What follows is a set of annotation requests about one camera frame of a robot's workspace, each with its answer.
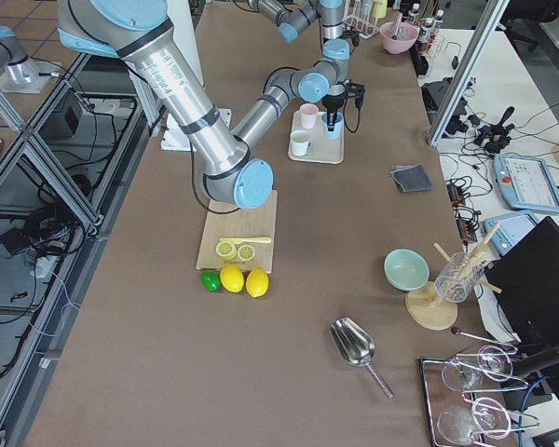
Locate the blue cup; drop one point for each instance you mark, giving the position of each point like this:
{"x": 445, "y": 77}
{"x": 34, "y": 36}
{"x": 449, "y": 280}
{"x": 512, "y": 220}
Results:
{"x": 336, "y": 133}

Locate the wooden cup stand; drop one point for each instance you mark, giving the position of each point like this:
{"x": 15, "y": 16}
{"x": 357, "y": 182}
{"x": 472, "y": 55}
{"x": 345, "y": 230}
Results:
{"x": 433, "y": 312}

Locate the pink bowl with ice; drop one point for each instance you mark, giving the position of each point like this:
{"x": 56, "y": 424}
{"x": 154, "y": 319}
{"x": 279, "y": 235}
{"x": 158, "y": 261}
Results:
{"x": 406, "y": 36}

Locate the yellow cup on rack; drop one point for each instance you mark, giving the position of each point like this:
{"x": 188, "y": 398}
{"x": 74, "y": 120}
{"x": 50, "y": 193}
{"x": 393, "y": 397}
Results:
{"x": 380, "y": 9}

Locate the blue teach pendant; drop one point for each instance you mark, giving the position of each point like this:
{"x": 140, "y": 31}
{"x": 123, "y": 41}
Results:
{"x": 525, "y": 182}

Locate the pink cup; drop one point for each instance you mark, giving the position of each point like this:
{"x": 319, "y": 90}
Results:
{"x": 308, "y": 115}

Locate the metal scoop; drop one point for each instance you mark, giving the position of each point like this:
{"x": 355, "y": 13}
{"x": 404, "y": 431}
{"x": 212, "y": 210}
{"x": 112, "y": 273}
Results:
{"x": 357, "y": 348}

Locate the metal muddler stick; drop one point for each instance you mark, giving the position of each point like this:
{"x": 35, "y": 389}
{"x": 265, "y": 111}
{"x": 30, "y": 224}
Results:
{"x": 396, "y": 27}

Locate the grey folded cloth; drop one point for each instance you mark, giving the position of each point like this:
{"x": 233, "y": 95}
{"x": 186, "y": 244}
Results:
{"x": 411, "y": 178}

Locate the wooden cutting board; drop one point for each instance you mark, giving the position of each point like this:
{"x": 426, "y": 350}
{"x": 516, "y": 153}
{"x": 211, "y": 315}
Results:
{"x": 252, "y": 232}

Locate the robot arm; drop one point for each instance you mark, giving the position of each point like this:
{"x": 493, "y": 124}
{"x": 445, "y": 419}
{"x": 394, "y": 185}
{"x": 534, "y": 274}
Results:
{"x": 291, "y": 23}
{"x": 141, "y": 33}

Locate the yellow plastic knife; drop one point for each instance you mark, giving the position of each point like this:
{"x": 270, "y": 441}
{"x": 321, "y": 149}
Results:
{"x": 243, "y": 240}

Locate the glass on stand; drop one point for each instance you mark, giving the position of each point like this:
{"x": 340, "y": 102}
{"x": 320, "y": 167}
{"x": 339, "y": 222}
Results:
{"x": 458, "y": 278}

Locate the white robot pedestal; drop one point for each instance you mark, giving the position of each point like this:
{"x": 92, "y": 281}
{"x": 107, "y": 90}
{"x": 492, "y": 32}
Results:
{"x": 172, "y": 68}

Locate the cream rabbit tray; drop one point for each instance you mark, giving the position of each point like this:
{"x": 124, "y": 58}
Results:
{"x": 322, "y": 148}

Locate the white wire rack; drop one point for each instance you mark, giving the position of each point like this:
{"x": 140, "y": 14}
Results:
{"x": 358, "y": 14}

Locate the yellow lemon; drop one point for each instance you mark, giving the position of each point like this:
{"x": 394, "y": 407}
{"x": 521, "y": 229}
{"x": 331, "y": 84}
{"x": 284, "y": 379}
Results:
{"x": 257, "y": 283}
{"x": 232, "y": 278}

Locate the cream yellow cup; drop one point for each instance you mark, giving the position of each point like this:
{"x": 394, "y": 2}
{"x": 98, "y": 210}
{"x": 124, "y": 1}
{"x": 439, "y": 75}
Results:
{"x": 299, "y": 141}

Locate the green lime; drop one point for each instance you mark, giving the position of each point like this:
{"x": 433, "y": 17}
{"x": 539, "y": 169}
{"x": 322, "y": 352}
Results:
{"x": 210, "y": 280}

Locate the green bowl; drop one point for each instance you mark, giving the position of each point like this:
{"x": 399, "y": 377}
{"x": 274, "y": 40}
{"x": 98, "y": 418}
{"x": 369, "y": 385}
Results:
{"x": 406, "y": 270}

